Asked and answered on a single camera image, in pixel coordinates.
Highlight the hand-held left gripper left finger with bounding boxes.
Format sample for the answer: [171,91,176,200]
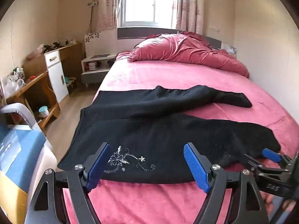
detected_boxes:
[24,142,111,224]

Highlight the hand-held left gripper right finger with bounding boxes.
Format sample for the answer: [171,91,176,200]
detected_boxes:
[183,142,269,224]

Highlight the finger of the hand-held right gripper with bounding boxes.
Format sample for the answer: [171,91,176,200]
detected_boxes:
[262,148,295,168]
[244,153,281,175]

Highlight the black embroidered pants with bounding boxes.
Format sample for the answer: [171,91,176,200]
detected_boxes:
[57,85,281,185]

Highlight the person's right hand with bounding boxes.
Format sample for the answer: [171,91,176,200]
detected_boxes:
[263,190,299,217]

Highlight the blue and white box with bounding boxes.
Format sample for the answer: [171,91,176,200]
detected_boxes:
[0,121,58,224]

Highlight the yellow cardboard box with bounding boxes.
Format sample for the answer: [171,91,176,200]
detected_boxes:
[0,170,28,224]

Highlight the white nightstand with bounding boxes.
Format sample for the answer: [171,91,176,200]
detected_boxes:
[81,53,117,88]

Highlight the grey chair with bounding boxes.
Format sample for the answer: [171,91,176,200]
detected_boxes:
[0,103,38,131]

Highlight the bed with pink sheet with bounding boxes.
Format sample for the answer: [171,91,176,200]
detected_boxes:
[63,51,299,224]

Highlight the white cabinet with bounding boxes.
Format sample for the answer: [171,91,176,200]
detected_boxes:
[44,49,70,103]

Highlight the wooden desk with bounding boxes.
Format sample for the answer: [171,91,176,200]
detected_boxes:
[6,71,61,131]

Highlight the brown wooden cupboard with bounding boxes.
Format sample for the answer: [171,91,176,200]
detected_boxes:
[23,42,83,91]

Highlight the pink duvet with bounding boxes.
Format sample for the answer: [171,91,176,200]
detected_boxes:
[127,31,250,78]

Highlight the clear plastic bags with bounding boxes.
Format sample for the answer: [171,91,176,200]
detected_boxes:
[3,68,26,97]

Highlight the dark desk clutter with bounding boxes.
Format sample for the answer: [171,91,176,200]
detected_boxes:
[43,42,62,52]

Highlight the pink plastic bag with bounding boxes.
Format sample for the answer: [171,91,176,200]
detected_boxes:
[27,44,45,60]

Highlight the grey bed headboard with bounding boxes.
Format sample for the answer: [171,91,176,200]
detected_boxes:
[84,27,237,60]

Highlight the patterned beige curtain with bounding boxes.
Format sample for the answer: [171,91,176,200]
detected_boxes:
[90,0,127,32]
[172,0,205,34]

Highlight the window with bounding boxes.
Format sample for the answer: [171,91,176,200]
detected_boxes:
[118,0,180,28]

